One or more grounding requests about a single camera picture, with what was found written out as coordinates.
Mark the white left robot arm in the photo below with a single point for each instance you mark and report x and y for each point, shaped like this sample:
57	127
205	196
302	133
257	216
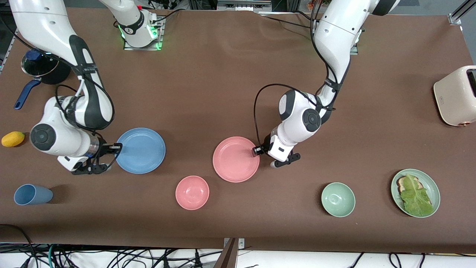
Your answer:
338	33

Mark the metal table bracket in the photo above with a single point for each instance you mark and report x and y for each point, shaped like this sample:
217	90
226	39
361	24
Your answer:
232	247

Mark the small pink bowl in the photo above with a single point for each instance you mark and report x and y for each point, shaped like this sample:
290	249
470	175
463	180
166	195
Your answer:
192	192

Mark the brown table cloth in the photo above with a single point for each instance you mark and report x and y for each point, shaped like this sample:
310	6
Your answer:
208	74

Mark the grey metal frame device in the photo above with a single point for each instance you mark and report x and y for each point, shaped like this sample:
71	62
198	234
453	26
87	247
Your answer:
243	4

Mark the green plate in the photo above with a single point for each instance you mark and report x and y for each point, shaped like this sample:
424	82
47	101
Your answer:
433	186

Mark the blue plastic cup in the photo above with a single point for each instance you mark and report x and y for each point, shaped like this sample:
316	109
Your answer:
32	194

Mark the blue plate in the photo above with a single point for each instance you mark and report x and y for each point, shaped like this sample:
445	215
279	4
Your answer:
143	150

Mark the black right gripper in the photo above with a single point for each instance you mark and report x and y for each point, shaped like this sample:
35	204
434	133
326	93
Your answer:
104	148

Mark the green lettuce leaf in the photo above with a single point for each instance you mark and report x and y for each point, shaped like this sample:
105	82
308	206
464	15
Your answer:
416	197

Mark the small green bowl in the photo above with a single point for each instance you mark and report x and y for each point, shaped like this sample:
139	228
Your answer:
338	199

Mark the glass lid blue knob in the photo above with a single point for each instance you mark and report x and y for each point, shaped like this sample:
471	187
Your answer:
41	66

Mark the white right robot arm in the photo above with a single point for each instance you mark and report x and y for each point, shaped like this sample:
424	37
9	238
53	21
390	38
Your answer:
44	26

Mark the yellow lemon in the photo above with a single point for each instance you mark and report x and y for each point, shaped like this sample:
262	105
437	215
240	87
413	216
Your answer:
12	139

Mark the pink plate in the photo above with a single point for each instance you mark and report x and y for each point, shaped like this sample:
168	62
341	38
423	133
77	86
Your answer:
234	160

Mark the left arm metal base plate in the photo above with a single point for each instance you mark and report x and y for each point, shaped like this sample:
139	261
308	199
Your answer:
354	51

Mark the beige toaster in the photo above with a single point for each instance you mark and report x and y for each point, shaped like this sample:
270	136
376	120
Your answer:
455	96

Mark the aluminium profile bar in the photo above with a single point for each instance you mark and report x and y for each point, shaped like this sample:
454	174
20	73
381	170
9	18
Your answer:
455	18

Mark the orange artificial flowers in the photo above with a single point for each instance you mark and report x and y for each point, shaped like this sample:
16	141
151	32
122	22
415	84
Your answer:
314	3

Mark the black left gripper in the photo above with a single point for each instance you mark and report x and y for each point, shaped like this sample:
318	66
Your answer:
266	143

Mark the toasted bread slice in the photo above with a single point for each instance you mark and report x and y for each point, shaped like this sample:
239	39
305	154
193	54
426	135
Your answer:
401	183

